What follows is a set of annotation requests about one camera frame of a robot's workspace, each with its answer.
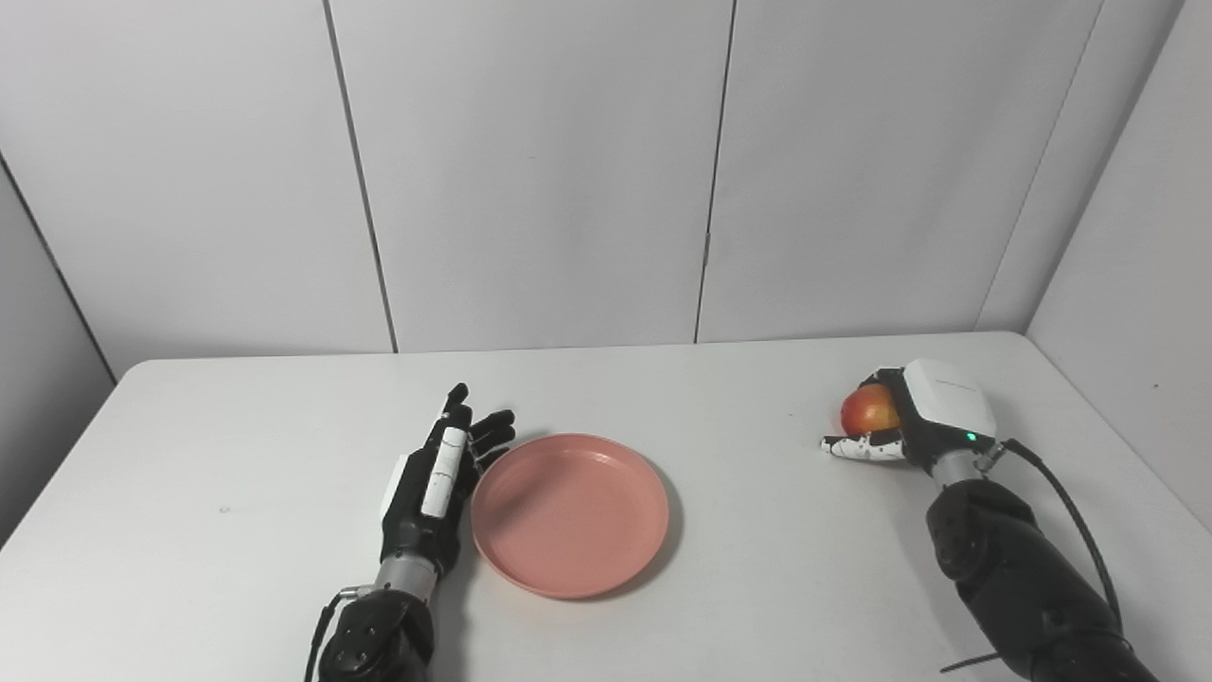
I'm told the red yellow pomegranate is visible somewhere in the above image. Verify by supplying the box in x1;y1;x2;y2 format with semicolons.
841;383;902;435

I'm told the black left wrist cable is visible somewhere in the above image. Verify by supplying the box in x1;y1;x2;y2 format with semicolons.
303;585;376;682

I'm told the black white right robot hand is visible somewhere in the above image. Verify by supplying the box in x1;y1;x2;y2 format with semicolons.
821;358;999;472

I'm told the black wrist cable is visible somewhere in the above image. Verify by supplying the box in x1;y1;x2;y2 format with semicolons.
303;585;376;682
985;438;1128;637

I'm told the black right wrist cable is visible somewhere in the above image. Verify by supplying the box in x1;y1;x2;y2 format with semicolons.
985;438;1128;637

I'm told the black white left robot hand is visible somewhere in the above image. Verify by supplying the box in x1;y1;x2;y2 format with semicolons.
379;383;517;578

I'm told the pink round plate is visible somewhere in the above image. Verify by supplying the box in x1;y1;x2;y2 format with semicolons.
471;433;670;600

